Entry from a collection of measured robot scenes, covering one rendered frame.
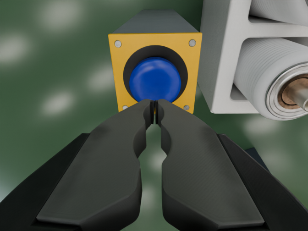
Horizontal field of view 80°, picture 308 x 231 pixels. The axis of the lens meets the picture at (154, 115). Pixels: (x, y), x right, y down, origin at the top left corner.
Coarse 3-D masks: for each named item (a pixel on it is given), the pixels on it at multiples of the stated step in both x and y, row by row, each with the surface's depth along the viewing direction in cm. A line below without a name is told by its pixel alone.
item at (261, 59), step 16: (256, 48) 26; (272, 48) 24; (288, 48) 22; (304, 48) 21; (240, 64) 28; (256, 64) 24; (272, 64) 22; (288, 64) 21; (240, 80) 28; (256, 80) 23; (272, 80) 22; (256, 96) 24
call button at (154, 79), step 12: (144, 60) 14; (156, 60) 13; (168, 60) 14; (132, 72) 14; (144, 72) 14; (156, 72) 14; (168, 72) 14; (132, 84) 14; (144, 84) 14; (156, 84) 14; (168, 84) 14; (180, 84) 14; (144, 96) 15; (156, 96) 15; (168, 96) 15
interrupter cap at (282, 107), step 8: (296, 64) 21; (304, 64) 20; (280, 72) 21; (288, 72) 21; (296, 72) 21; (304, 72) 21; (280, 80) 22; (288, 80) 22; (296, 80) 22; (304, 80) 22; (272, 88) 22; (280, 88) 22; (288, 88) 22; (272, 96) 23; (280, 96) 23; (272, 104) 23; (280, 104) 23; (288, 104) 24; (296, 104) 23; (272, 112) 24; (280, 112) 24; (288, 112) 24; (296, 112) 24; (304, 112) 24
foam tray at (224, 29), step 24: (216, 0) 30; (240, 0) 24; (216, 24) 30; (240, 24) 25; (264, 24) 25; (288, 24) 25; (216, 48) 30; (240, 48) 27; (216, 72) 30; (216, 96) 31; (240, 96) 33
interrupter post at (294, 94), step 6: (300, 84) 22; (294, 90) 22; (300, 90) 21; (306, 90) 21; (288, 96) 23; (294, 96) 22; (300, 96) 21; (306, 96) 20; (294, 102) 22; (300, 102) 21; (306, 102) 20; (306, 108) 20
